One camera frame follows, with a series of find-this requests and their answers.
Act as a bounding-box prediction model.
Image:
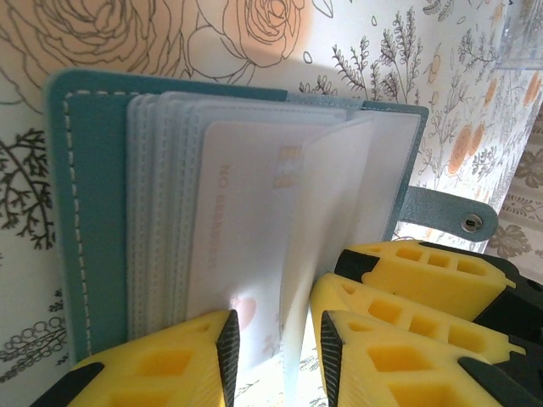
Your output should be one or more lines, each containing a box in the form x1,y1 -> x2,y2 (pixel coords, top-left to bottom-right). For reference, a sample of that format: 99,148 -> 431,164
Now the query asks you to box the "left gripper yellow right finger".
320,309 -> 543,407

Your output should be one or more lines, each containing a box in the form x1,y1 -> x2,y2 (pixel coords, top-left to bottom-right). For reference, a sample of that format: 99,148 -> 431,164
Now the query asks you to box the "white card with pink print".
186,120 -> 307,371

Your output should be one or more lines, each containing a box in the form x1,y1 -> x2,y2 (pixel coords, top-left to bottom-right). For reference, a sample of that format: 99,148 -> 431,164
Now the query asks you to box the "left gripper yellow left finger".
29,309 -> 242,407

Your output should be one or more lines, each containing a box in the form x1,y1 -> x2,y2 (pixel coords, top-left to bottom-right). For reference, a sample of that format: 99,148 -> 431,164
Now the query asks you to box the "clear acrylic tray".
493,0 -> 543,71

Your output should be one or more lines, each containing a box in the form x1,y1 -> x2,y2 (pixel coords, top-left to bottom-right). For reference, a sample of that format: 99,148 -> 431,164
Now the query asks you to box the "teal leather card holder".
43,70 -> 500,371

